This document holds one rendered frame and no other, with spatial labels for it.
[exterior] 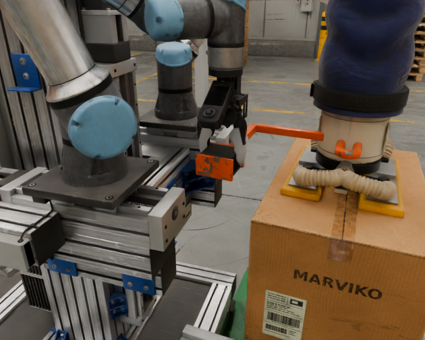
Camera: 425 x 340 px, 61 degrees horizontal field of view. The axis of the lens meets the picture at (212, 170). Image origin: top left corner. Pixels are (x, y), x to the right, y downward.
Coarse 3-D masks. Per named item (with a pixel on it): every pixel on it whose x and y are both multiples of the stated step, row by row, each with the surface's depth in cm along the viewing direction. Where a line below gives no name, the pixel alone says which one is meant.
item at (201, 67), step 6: (204, 42) 380; (204, 48) 382; (204, 54) 385; (198, 60) 389; (204, 60) 388; (198, 66) 392; (204, 66) 390; (198, 72) 394; (204, 72) 393; (198, 78) 397; (204, 78) 395; (198, 84) 400; (204, 84) 398; (198, 90) 403; (204, 90) 401; (198, 96) 406; (204, 96) 404; (198, 102) 409
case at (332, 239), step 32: (288, 160) 114; (416, 160) 115; (352, 192) 95; (416, 192) 95; (256, 224) 83; (288, 224) 82; (320, 224) 82; (352, 224) 82; (384, 224) 82; (416, 224) 82; (256, 256) 87; (288, 256) 84; (320, 256) 81; (352, 256) 78; (384, 256) 75; (416, 256) 72; (256, 288) 91; (288, 288) 87; (320, 288) 84; (352, 288) 81; (384, 288) 78; (416, 288) 75; (256, 320) 96; (288, 320) 92; (320, 320) 88; (352, 320) 84; (384, 320) 81; (416, 320) 78
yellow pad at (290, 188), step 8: (296, 160) 110; (296, 168) 103; (312, 168) 98; (320, 168) 103; (288, 176) 100; (288, 184) 95; (296, 184) 94; (288, 192) 93; (296, 192) 92; (304, 192) 92; (312, 192) 91; (320, 192) 92; (312, 200) 91
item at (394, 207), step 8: (384, 160) 103; (392, 160) 109; (368, 176) 99; (400, 176) 100; (400, 184) 96; (400, 192) 92; (360, 200) 88; (368, 200) 88; (376, 200) 87; (384, 200) 87; (392, 200) 87; (400, 200) 88; (360, 208) 87; (368, 208) 86; (376, 208) 86; (384, 208) 85; (392, 208) 85; (400, 208) 85; (392, 216) 85; (400, 216) 84
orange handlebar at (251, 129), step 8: (248, 128) 99; (256, 128) 102; (264, 128) 101; (272, 128) 100; (280, 128) 100; (288, 128) 99; (296, 128) 99; (248, 136) 96; (296, 136) 99; (304, 136) 98; (312, 136) 97; (320, 136) 96; (232, 144) 88; (336, 144) 90; (344, 144) 90; (360, 144) 89; (336, 152) 86; (344, 152) 85; (352, 152) 84; (360, 152) 85
